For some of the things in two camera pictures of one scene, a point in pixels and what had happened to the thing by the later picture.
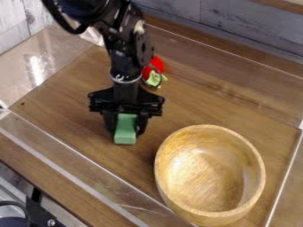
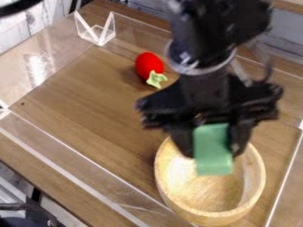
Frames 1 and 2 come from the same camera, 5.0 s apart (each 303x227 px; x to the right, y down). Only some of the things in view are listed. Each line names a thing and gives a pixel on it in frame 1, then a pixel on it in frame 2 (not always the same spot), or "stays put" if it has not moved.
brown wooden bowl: x=210 y=175 stays put
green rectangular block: x=126 y=130 to x=214 y=154
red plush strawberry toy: x=151 y=74 stays put
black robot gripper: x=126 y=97 to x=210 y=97
